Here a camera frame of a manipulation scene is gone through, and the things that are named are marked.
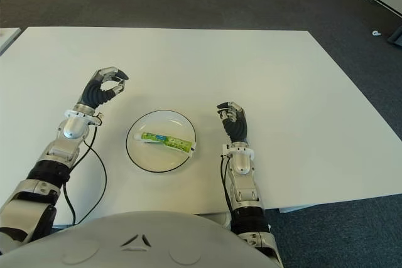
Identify silver robot torso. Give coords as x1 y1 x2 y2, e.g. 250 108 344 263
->
0 210 278 268

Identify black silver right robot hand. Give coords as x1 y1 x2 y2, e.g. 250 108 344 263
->
215 101 249 146

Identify white plate with black rim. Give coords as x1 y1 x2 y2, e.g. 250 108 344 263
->
126 109 199 174

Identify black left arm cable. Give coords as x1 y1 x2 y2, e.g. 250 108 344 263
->
62 122 108 225

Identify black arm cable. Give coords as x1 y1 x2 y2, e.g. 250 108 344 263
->
219 156 234 217
62 122 108 225

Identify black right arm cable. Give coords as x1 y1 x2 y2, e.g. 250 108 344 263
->
219 156 234 217

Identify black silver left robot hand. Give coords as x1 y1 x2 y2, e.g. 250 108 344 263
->
77 66 130 115

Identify dark grey chair base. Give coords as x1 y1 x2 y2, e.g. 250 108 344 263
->
386 24 402 49

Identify green toothpaste tube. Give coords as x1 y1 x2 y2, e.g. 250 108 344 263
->
134 131 197 155

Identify small white side table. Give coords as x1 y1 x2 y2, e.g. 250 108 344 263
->
0 27 21 56

